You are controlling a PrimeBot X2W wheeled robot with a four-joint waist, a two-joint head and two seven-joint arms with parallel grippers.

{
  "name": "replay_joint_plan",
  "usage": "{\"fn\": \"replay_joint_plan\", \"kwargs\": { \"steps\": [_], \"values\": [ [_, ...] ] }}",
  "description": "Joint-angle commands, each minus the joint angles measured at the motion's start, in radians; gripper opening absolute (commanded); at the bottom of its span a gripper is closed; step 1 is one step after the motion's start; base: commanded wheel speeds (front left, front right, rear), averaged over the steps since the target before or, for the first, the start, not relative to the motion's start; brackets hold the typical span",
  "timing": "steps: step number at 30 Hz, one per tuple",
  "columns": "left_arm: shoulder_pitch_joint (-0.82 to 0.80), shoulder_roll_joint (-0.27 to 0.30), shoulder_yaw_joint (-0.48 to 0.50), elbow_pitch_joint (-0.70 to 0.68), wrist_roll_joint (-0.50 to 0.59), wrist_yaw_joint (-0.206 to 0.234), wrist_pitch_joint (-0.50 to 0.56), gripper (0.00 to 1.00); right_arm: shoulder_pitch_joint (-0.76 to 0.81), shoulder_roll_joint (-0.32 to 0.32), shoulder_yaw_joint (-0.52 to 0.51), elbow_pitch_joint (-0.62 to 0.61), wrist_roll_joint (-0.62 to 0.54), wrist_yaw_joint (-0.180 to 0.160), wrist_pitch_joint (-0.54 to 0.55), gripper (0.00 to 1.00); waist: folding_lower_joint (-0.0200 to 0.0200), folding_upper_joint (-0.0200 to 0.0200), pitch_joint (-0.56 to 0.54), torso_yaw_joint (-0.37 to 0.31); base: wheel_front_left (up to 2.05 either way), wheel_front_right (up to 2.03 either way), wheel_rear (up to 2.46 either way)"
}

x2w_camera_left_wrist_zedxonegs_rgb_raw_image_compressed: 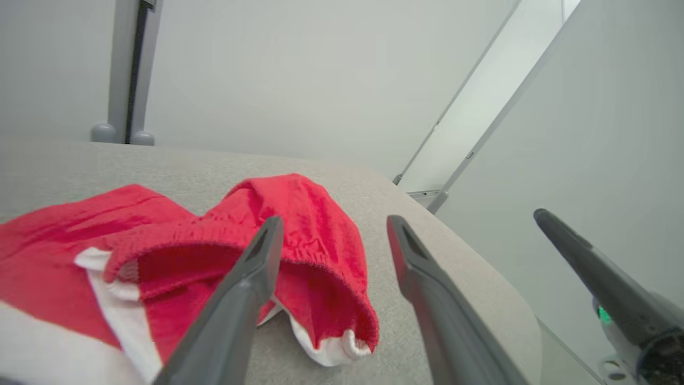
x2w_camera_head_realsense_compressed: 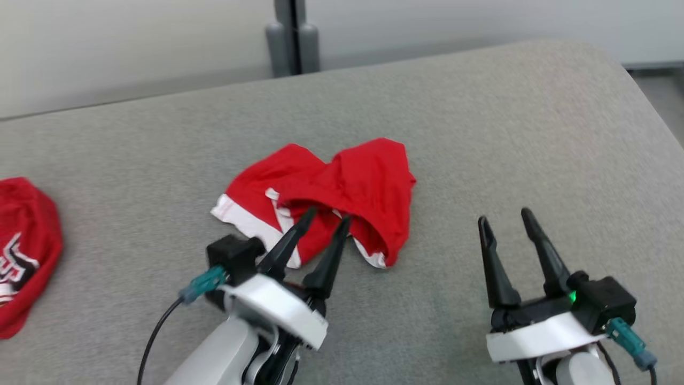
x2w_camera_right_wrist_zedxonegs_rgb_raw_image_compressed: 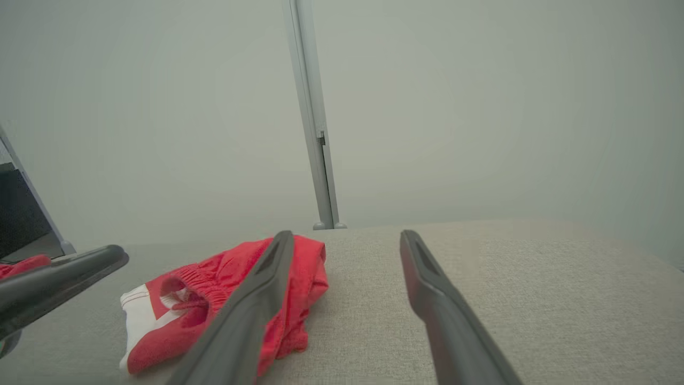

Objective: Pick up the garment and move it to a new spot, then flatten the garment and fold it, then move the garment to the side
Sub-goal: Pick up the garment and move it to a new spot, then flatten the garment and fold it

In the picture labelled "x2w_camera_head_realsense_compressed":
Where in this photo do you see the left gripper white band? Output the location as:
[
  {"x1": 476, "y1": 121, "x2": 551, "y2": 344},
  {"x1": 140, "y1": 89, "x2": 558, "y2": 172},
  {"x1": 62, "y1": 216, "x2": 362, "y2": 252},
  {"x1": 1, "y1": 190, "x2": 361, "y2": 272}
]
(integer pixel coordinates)
[{"x1": 222, "y1": 207, "x2": 352, "y2": 352}]

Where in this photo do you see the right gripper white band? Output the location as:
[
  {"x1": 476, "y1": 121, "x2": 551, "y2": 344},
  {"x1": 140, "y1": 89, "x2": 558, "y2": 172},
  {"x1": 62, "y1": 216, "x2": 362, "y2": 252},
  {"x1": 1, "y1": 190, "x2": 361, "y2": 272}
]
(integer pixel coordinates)
[{"x1": 479, "y1": 208, "x2": 609, "y2": 364}]

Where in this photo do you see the red garment with white trim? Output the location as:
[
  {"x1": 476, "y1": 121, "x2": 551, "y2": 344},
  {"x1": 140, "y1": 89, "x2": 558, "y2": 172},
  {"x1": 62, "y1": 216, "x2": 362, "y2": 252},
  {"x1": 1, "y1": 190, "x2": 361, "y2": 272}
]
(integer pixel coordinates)
[{"x1": 210, "y1": 137, "x2": 417, "y2": 270}]

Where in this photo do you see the red garment with logo print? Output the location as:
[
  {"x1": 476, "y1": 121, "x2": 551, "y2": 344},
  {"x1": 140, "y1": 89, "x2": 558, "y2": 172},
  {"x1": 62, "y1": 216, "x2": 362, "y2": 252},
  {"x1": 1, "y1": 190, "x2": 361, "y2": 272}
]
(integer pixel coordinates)
[{"x1": 0, "y1": 176, "x2": 64, "y2": 340}]

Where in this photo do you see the teal cable connector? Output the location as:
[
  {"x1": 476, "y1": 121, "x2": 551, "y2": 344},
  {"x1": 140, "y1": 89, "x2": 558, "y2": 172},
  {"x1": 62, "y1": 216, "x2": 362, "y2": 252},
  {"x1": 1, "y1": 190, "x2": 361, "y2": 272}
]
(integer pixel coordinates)
[
  {"x1": 179, "y1": 266, "x2": 228, "y2": 304},
  {"x1": 607, "y1": 317, "x2": 658, "y2": 371}
]

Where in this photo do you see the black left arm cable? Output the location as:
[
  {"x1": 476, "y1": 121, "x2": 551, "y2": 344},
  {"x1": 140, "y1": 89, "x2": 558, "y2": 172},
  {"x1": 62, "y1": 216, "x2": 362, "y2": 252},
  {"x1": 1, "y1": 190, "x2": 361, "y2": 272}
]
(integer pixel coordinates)
[{"x1": 137, "y1": 298, "x2": 186, "y2": 385}]

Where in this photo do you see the grey partition post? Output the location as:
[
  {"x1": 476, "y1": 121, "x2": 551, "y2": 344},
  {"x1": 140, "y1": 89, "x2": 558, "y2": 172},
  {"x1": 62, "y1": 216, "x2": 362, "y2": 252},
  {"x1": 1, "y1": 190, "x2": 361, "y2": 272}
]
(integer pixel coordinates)
[{"x1": 266, "y1": 0, "x2": 321, "y2": 79}]

